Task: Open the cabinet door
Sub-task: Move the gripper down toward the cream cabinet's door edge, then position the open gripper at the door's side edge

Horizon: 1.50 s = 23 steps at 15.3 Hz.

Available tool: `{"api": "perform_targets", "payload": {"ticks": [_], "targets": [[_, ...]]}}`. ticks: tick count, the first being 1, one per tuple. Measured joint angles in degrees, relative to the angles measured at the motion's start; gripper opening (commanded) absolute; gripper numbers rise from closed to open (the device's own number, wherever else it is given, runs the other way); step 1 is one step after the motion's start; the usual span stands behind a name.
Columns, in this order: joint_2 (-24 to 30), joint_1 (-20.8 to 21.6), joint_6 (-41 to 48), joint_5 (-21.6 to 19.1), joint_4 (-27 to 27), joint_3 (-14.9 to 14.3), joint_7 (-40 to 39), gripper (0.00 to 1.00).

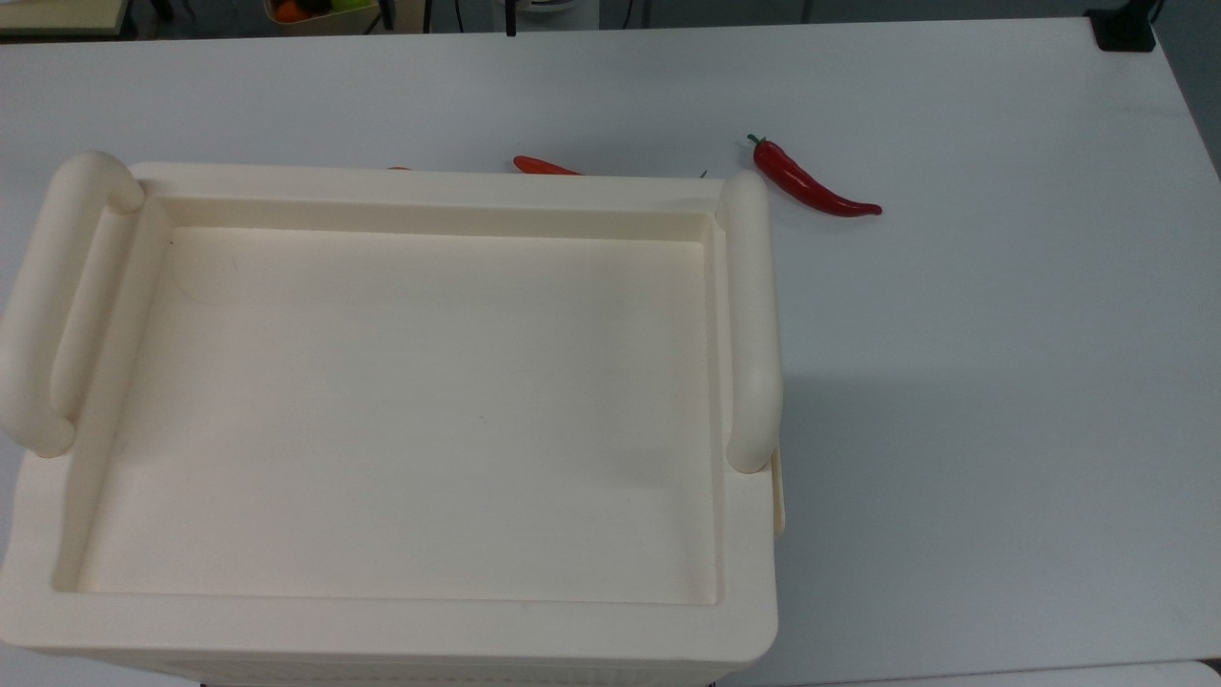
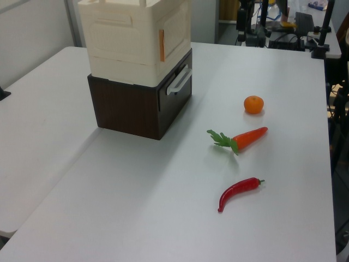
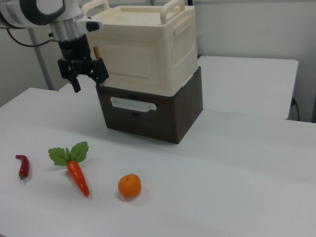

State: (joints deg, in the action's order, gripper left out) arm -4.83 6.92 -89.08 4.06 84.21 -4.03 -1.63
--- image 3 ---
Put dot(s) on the cream plastic cabinet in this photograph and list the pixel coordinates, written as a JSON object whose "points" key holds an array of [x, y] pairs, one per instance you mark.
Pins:
{"points": [[182, 44]]}

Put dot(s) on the dark brown drawer box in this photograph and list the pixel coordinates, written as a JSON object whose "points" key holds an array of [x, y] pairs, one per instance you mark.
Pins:
{"points": [[153, 123]]}

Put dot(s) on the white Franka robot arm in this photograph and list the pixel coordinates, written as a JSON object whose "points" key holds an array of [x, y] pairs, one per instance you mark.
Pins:
{"points": [[70, 7]]}

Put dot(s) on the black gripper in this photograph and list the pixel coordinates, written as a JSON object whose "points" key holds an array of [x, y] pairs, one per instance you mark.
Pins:
{"points": [[74, 48]]}

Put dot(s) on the orange-red chili pepper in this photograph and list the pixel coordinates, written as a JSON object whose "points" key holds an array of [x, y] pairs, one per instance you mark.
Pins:
{"points": [[76, 174]]}

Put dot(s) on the orange mandarin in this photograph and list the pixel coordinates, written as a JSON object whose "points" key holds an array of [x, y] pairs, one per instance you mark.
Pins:
{"points": [[129, 185]]}

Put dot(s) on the red chili pepper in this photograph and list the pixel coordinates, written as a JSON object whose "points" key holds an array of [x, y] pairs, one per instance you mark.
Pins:
{"points": [[24, 166]]}

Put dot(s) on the grey metal pole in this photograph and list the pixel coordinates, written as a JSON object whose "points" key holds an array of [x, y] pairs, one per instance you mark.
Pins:
{"points": [[42, 59]]}

